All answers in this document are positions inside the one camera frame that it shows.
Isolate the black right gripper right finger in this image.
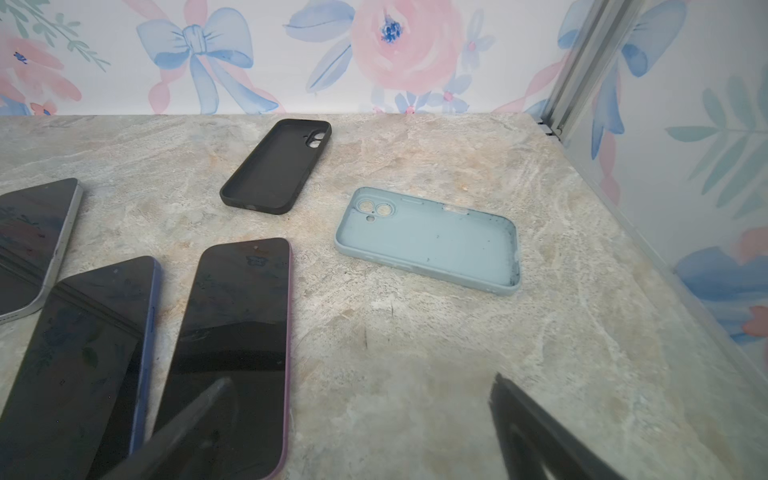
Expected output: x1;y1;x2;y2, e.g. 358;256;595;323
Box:
489;374;622;480

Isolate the black phone case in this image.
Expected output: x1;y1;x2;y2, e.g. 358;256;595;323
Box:
219;119;332;215

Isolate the pink edged phone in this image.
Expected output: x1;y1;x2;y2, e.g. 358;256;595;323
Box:
154;238;292;479

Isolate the blue edged phone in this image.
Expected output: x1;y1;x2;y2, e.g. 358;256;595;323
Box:
1;256;162;479

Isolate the light blue phone case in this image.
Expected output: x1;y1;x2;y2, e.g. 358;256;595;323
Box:
334;187;521;295

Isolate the silver edged phone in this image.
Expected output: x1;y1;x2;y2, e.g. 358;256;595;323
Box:
1;178;83;324

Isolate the aluminium corner post right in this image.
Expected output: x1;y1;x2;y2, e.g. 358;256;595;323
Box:
540;0;644;143

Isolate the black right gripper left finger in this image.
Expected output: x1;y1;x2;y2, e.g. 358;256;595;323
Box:
104;377;234;480

